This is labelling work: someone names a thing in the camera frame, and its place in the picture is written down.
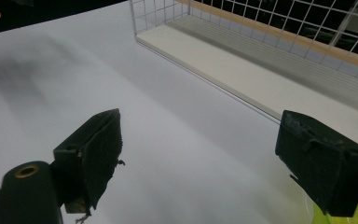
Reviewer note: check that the wooden board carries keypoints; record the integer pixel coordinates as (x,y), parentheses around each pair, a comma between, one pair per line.
(279,34)

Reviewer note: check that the grey metal stand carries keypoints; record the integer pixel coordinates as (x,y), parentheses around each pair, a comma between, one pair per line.
(345,23)

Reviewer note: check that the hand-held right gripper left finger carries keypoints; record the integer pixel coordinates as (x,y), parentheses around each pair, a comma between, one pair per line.
(99,155)

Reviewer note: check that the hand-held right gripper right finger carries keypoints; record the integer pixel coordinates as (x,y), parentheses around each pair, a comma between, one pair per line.
(323,165)

